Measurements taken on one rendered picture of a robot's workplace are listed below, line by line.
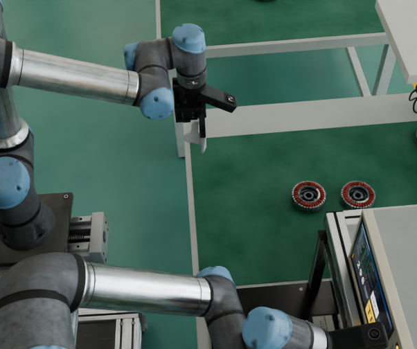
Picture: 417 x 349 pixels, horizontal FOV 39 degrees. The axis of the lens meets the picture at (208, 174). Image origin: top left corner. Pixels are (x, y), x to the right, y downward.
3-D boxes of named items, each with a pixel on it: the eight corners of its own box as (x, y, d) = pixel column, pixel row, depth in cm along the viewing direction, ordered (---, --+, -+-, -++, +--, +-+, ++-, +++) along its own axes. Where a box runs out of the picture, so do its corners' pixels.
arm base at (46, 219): (-5, 252, 155) (-18, 232, 147) (5, 206, 164) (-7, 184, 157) (52, 248, 155) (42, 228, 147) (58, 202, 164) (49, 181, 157)
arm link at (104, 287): (-27, 264, 93) (209, 290, 123) (-25, 327, 86) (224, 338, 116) (1, 221, 87) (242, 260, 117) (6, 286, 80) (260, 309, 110)
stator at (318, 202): (292, 213, 193) (293, 207, 190) (289, 186, 200) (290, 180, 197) (326, 213, 193) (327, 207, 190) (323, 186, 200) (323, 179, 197)
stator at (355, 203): (334, 192, 198) (335, 185, 195) (363, 182, 200) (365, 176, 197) (349, 217, 192) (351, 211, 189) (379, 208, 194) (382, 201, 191)
